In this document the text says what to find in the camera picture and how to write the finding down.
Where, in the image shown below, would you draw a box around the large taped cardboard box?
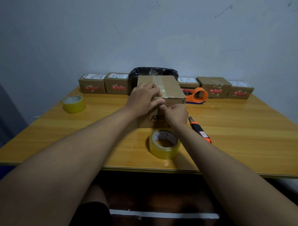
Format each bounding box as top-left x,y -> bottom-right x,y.
137,75 -> 186,129

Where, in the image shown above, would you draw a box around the small cardboard box red label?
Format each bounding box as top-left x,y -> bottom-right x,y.
196,77 -> 232,99

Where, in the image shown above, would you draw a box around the orange tape dispenser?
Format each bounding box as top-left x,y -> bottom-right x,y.
185,87 -> 209,104

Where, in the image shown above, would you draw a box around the person's left hand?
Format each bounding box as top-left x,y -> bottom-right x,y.
125,81 -> 166,118

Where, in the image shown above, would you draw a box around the black plastic bin bag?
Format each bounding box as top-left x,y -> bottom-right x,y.
128,67 -> 179,90

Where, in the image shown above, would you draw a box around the person's leg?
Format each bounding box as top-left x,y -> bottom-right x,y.
79,185 -> 110,206

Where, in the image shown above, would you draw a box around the small labelled cardboard box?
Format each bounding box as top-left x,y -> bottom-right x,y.
226,81 -> 255,100
104,73 -> 129,95
78,73 -> 107,94
177,77 -> 200,96

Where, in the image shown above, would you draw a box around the clear packing tape roll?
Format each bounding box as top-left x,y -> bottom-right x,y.
149,128 -> 181,160

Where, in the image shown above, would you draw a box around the person's right hand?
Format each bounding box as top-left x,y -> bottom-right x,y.
159,104 -> 189,129

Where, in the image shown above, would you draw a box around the person's right forearm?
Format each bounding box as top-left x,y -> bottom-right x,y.
171,123 -> 298,226

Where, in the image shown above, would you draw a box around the person's black shorts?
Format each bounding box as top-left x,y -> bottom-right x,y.
69,201 -> 112,226

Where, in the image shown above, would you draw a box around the person's left forearm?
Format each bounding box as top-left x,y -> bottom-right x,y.
0,106 -> 138,226

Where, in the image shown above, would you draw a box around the wooden table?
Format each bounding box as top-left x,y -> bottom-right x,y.
0,86 -> 298,179

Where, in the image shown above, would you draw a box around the orange and black utility knife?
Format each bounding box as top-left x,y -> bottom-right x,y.
188,116 -> 213,144

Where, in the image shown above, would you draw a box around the yellowish packing tape roll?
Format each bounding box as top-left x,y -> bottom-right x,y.
62,95 -> 86,114

